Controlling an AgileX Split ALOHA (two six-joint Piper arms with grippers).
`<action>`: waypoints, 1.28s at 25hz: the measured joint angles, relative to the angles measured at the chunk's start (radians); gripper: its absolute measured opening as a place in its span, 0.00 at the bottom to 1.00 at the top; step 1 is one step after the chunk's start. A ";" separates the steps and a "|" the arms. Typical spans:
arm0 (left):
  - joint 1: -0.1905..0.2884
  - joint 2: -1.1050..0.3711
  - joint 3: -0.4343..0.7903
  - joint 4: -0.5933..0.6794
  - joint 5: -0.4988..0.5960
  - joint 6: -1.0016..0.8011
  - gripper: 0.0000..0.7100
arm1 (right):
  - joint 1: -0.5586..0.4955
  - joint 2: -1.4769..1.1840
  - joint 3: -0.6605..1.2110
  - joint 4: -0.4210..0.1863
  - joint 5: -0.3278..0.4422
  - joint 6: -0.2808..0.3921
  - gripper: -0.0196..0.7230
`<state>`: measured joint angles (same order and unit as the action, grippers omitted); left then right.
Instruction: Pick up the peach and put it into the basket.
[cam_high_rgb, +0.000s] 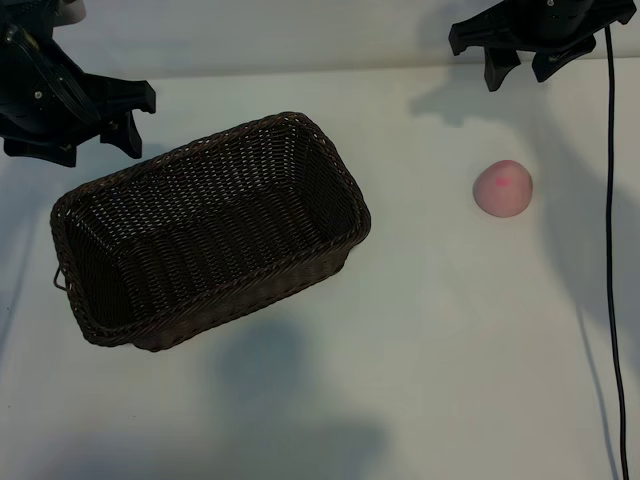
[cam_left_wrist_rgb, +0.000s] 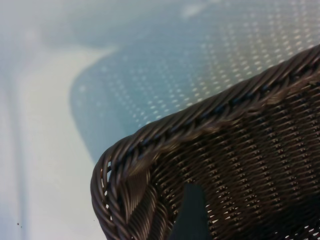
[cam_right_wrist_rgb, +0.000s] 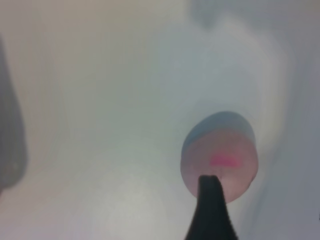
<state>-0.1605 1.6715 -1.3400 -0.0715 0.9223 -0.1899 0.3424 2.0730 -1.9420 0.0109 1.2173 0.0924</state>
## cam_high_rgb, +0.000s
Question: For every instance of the pink peach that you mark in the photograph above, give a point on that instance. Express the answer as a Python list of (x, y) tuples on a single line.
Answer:
[(502, 192)]

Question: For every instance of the dark brown wicker basket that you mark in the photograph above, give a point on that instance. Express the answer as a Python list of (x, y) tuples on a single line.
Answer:
[(200, 210)]

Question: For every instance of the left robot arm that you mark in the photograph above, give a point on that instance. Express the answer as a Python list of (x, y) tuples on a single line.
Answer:
[(71, 10)]

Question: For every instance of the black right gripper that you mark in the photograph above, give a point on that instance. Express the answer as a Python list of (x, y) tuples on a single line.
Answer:
[(545, 27)]

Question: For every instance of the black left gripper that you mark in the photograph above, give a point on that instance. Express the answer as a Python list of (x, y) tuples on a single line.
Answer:
[(45, 105)]

